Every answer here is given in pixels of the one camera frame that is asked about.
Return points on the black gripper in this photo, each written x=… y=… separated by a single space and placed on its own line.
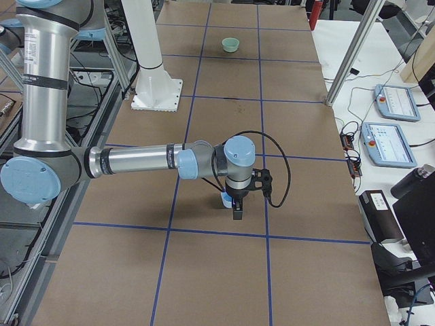
x=236 y=200

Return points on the light blue plastic cup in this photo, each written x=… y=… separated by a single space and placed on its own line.
x=226 y=200

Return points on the mint green bowl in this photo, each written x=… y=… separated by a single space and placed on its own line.
x=230 y=44

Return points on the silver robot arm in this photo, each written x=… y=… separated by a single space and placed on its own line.
x=44 y=164

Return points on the black water bottle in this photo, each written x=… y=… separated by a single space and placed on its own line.
x=407 y=183

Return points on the orange black electronics board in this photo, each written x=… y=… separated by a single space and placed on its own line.
x=352 y=156

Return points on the black box with label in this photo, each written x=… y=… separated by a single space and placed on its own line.
x=378 y=217

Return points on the lower teach pendant tablet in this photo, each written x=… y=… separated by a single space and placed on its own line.
x=387 y=146

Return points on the teach pendant tablet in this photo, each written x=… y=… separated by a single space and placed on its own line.
x=387 y=146
x=396 y=102

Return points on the black computer monitor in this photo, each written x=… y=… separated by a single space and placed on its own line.
x=415 y=214

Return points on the upper teach pendant tablet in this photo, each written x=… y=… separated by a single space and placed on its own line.
x=396 y=102

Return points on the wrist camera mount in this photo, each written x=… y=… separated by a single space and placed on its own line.
x=261 y=179

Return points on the white camera stand column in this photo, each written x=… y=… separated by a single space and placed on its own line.
x=155 y=90

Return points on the aluminium side frame rack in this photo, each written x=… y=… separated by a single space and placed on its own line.
x=69 y=103

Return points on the aluminium frame post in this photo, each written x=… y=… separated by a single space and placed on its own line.
x=362 y=31

